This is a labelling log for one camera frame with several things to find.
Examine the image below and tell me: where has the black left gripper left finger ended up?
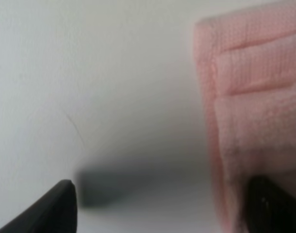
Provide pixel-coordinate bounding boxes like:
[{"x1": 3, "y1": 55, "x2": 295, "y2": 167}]
[{"x1": 0, "y1": 180, "x2": 78, "y2": 233}]

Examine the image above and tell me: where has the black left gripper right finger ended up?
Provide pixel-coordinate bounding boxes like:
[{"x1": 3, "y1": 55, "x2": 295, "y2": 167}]
[{"x1": 245, "y1": 176, "x2": 296, "y2": 233}]

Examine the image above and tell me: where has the pink towel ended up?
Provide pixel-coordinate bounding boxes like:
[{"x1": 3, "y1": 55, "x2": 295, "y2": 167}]
[{"x1": 194, "y1": 0, "x2": 296, "y2": 233}]

